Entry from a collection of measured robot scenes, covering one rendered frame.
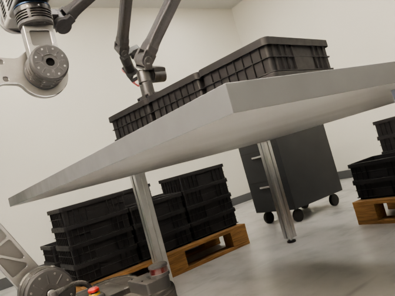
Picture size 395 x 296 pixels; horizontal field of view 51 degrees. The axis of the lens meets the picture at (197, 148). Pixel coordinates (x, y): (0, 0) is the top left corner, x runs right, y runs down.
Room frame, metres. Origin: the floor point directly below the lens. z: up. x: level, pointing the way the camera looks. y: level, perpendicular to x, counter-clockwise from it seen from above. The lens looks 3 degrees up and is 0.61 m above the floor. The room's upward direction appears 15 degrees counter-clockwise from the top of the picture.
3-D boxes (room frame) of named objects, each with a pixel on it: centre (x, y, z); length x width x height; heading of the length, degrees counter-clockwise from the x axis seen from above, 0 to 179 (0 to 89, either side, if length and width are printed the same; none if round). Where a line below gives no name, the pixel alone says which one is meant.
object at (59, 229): (2.51, 0.75, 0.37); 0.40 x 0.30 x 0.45; 125
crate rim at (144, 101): (1.86, 0.11, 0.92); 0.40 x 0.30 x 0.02; 135
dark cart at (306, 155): (3.48, -0.70, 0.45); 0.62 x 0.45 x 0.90; 125
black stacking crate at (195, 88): (1.65, -0.10, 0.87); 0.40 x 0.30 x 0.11; 135
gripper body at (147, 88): (1.74, 0.14, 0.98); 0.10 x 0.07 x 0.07; 38
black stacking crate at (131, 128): (1.86, 0.11, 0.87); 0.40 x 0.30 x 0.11; 135
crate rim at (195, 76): (1.65, -0.10, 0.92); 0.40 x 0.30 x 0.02; 135
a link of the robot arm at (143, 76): (1.74, 0.13, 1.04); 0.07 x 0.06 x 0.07; 126
